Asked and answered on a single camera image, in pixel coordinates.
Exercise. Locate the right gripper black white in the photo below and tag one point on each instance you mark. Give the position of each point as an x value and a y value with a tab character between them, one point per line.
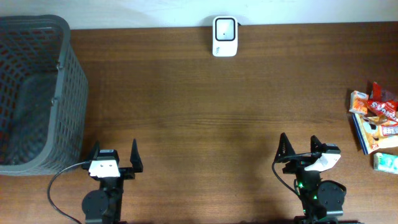
289	149

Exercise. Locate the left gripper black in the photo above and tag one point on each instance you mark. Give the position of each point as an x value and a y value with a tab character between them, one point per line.
127	171

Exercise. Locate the orange tissue pack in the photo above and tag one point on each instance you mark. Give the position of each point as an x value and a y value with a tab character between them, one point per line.
358	103

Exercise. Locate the red Hacks candy bag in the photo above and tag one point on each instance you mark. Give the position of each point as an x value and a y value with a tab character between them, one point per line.
383	102

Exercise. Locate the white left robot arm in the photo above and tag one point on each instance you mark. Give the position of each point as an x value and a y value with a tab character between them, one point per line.
104	205

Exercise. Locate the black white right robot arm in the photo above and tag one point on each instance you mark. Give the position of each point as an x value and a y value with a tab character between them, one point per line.
322	200

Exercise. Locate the white barcode scanner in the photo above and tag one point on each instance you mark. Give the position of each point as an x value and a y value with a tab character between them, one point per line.
225	36

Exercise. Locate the grey plastic mesh basket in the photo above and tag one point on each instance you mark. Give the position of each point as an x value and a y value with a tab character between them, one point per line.
44	93

